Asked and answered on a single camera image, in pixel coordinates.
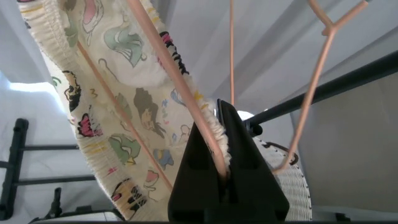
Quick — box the pink clothes hanger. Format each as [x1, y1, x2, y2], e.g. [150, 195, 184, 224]
[229, 0, 369, 175]
[76, 0, 229, 191]

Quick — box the white laundry basket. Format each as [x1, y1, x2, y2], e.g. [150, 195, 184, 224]
[253, 136, 313, 222]

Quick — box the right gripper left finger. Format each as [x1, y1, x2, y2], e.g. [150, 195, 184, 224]
[167, 122, 226, 223]

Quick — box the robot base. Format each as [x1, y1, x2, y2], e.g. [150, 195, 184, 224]
[29, 187, 125, 223]

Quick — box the black clothes rack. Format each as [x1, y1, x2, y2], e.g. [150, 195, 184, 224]
[0, 51, 398, 221]

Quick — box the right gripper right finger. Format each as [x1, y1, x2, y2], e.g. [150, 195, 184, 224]
[216, 98, 290, 223]

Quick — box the cream printed garment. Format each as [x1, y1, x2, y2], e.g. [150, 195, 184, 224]
[17, 0, 233, 222]

